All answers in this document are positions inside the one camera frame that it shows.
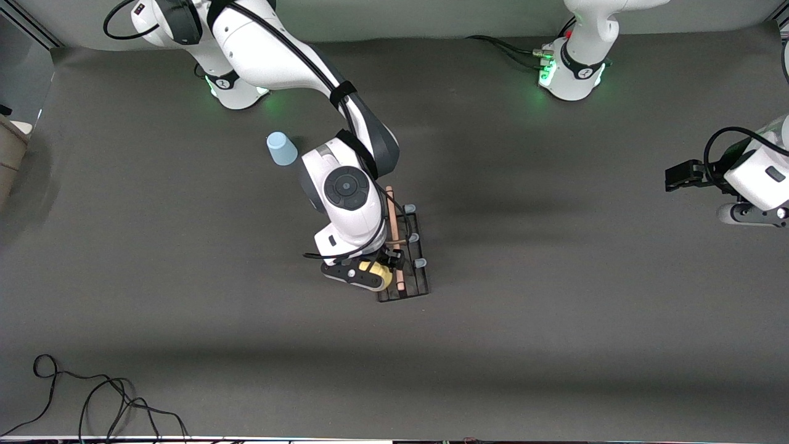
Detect black wire cup holder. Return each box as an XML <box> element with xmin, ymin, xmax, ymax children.
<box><xmin>376</xmin><ymin>185</ymin><xmax>430</xmax><ymax>303</ymax></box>

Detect yellow plastic cup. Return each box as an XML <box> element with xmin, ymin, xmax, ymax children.
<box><xmin>359</xmin><ymin>260</ymin><xmax>393</xmax><ymax>290</ymax></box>

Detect light blue plastic cup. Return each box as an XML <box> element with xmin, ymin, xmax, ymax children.
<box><xmin>266</xmin><ymin>131</ymin><xmax>299</xmax><ymax>167</ymax></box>

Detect beige cardboard box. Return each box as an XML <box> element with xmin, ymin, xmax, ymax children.
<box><xmin>0</xmin><ymin>117</ymin><xmax>31</xmax><ymax>204</ymax></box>

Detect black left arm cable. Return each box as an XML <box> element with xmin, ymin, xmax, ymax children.
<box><xmin>704</xmin><ymin>126</ymin><xmax>789</xmax><ymax>186</ymax></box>

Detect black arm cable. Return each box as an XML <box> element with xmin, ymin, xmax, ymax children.
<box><xmin>102</xmin><ymin>0</ymin><xmax>407</xmax><ymax>260</ymax></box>
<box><xmin>704</xmin><ymin>126</ymin><xmax>789</xmax><ymax>186</ymax></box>

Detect black left arm base cables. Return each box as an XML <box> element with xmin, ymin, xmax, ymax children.
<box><xmin>465</xmin><ymin>35</ymin><xmax>552</xmax><ymax>70</ymax></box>

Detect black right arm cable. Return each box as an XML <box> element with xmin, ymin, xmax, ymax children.
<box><xmin>102</xmin><ymin>0</ymin><xmax>407</xmax><ymax>260</ymax></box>

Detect loose black cable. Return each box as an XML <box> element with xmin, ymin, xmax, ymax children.
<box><xmin>0</xmin><ymin>355</ymin><xmax>189</xmax><ymax>442</ymax></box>

